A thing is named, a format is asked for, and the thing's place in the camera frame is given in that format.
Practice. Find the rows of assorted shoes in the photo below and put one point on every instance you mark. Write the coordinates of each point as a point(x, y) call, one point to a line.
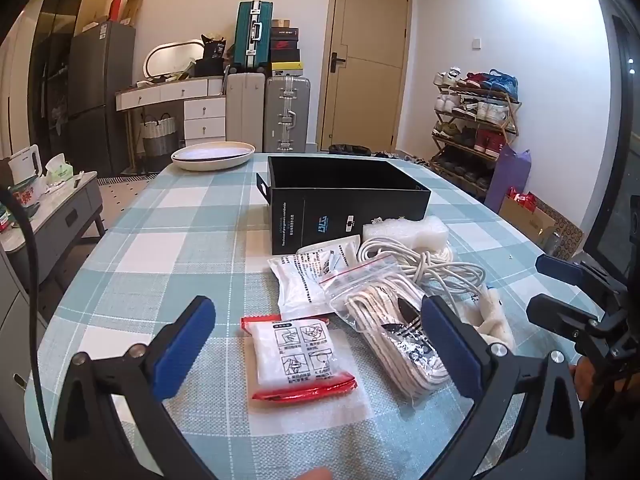
point(475, 110)

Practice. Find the brown shoe box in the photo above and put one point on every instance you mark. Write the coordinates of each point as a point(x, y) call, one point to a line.
point(281, 23)

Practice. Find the oval mirror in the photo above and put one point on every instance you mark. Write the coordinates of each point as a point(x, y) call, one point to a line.
point(170, 57)

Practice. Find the red-edged white packet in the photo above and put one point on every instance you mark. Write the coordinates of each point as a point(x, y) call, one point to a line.
point(295, 355)

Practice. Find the patterned brown box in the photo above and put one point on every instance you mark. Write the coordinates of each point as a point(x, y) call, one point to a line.
point(567, 235)

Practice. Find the checkered tablecloth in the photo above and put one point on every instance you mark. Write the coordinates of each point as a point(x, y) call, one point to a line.
point(150, 260)

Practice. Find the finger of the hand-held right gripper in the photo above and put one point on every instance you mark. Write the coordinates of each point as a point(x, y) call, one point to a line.
point(555, 266)
point(555, 312)

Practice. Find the purple paper bag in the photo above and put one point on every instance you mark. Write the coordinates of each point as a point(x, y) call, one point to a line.
point(507, 180)

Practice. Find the oval white tray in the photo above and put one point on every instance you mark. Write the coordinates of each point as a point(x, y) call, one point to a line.
point(212, 155)

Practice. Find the clear bag of striped laces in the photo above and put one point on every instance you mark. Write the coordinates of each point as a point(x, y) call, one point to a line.
point(390, 330)

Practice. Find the brown cardboard box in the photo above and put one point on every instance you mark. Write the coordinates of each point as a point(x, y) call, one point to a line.
point(132, 9)

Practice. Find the person's left hand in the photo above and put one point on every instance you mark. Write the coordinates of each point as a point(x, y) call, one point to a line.
point(315, 474)

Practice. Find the beige door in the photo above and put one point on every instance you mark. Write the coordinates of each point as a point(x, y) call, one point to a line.
point(367, 60)

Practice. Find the dark glass door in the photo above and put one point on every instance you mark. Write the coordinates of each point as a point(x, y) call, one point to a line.
point(617, 110)

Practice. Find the black cabinet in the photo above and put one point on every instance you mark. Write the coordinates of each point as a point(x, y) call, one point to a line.
point(52, 60)

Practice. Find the person's right hand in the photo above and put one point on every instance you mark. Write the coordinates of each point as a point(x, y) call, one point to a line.
point(582, 380)

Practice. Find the black and red shoe box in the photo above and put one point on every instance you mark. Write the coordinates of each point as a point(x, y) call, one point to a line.
point(285, 50)

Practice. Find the cardboard box with red packets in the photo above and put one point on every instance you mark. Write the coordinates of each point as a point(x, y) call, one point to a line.
point(525, 220)

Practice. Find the teal suitcase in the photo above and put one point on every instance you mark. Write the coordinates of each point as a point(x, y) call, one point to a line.
point(252, 35)

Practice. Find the floral bowl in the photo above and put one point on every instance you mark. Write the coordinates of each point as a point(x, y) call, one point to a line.
point(26, 196)

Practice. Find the grey side table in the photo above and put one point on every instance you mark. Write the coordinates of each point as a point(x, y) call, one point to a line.
point(60, 220)

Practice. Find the person's right forearm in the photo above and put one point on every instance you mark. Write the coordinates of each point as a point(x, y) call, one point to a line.
point(612, 440)

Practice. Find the green tissue pack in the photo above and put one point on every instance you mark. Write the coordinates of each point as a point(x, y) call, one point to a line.
point(59, 170)

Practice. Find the black cardboard box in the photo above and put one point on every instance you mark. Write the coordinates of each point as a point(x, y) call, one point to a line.
point(320, 210)

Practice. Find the silver suitcase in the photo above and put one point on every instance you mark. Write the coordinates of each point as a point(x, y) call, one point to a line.
point(287, 110)

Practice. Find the small clear plastic bag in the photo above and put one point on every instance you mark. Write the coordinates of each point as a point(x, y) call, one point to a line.
point(330, 255)

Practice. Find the white foam block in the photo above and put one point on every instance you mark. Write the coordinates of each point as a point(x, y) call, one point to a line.
point(405, 232)

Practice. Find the white dresser with drawers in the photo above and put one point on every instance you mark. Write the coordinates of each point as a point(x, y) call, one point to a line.
point(200, 110)

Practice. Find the beige suitcase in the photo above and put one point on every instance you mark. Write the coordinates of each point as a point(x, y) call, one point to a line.
point(245, 105)

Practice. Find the black bag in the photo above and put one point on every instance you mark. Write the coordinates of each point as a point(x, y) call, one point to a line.
point(210, 57)

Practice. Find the dark slippers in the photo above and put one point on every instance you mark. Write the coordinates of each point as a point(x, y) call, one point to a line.
point(350, 150)

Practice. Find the woven basket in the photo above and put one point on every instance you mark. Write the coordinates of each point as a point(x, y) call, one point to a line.
point(159, 137)

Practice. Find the wooden shoe rack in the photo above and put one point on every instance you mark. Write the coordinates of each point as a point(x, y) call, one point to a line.
point(511, 110)

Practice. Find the black and yellow shoe box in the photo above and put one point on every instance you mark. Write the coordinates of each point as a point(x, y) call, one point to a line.
point(286, 69)

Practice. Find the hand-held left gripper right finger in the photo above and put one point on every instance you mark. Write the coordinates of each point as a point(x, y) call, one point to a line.
point(450, 355)

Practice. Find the white kettle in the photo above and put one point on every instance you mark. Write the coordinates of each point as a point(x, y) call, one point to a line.
point(25, 165)

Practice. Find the white printed packet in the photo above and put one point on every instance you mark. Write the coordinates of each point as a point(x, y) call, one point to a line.
point(297, 285)

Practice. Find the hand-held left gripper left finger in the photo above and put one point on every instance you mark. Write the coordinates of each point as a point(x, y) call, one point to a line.
point(185, 350)

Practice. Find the grey refrigerator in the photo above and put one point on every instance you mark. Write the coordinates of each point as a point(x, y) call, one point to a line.
point(100, 85)

